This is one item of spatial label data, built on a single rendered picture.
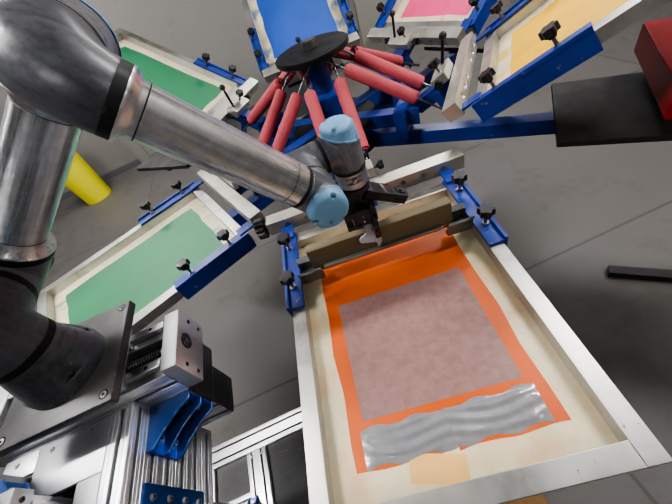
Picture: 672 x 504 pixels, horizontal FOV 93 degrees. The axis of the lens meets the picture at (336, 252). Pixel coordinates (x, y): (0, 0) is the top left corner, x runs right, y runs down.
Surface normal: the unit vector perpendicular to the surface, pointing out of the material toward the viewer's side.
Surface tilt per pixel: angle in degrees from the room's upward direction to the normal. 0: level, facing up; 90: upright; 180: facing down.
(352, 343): 0
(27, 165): 88
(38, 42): 54
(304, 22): 32
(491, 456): 0
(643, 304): 0
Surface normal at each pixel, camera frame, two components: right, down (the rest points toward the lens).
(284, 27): -0.16, -0.17
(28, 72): -0.07, 0.46
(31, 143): 0.34, 0.61
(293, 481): -0.29, -0.63
